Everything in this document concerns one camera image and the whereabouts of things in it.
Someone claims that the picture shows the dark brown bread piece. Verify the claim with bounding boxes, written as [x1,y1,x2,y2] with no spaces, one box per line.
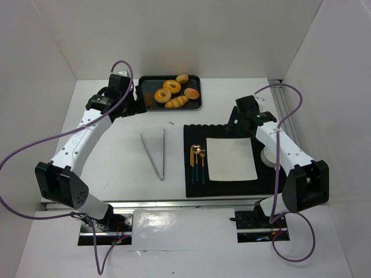
[143,93,155,108]

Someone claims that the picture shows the silver metal tongs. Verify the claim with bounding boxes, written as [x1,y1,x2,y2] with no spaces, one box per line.
[139,127,165,181]

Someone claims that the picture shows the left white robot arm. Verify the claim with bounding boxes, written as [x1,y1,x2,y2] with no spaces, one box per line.
[35,74,147,231]

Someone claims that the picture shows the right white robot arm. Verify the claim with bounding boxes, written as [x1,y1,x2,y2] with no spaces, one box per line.
[227,96,329,224]

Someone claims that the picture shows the black bread tray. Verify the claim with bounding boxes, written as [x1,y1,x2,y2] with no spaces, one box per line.
[137,75,202,111]

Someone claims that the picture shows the long twisted bread loaf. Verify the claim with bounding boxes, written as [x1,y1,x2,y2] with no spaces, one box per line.
[165,96,189,108]

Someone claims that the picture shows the glazed donut lower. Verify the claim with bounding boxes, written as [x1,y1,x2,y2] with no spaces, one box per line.
[154,88,172,103]

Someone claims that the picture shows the glazed donut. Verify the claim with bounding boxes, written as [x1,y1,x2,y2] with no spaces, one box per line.
[154,88,172,103]
[163,80,181,94]

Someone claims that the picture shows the white square plate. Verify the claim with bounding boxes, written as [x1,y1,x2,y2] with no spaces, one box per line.
[206,138,257,182]

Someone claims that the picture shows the glazed donut upper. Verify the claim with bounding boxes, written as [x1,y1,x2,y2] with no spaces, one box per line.
[163,80,181,94]

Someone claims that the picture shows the white mug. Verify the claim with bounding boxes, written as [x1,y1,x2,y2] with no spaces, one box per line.
[260,147,281,170]

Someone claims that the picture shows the small round bun top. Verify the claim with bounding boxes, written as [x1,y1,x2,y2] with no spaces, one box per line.
[176,74,189,84]

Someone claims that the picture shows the round brown bun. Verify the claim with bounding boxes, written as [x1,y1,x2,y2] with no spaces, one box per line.
[184,88,200,100]

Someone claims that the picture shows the black placemat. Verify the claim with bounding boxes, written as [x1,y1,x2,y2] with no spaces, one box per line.
[183,125,275,197]

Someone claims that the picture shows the aluminium rail right side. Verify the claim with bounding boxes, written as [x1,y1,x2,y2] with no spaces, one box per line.
[268,79,300,146]

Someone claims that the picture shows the aluminium rail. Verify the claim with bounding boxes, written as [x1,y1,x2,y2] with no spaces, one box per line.
[43,198,275,211]
[268,79,300,146]

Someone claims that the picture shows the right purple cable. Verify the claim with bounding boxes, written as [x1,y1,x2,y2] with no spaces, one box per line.
[254,83,317,263]

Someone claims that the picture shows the purple cable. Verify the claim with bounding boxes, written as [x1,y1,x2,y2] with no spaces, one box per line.
[0,60,134,276]
[254,83,317,263]

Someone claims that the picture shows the gold fork green handle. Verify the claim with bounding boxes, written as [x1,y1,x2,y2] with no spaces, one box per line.
[199,144,206,184]

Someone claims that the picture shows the gold spoon green handle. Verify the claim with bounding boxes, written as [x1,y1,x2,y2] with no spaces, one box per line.
[192,144,201,182]

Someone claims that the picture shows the gold knife green handle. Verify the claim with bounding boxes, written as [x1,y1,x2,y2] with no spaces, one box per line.
[190,145,195,184]

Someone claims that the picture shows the aluminium rail front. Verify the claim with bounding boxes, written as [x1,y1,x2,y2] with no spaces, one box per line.
[43,198,275,211]

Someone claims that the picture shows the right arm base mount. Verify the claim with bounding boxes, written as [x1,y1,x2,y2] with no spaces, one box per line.
[230,205,290,243]

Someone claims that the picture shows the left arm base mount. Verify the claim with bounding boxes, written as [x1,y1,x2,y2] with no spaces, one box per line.
[78,213,134,246]

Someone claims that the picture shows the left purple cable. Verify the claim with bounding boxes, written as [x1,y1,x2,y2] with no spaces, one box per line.
[0,60,134,276]

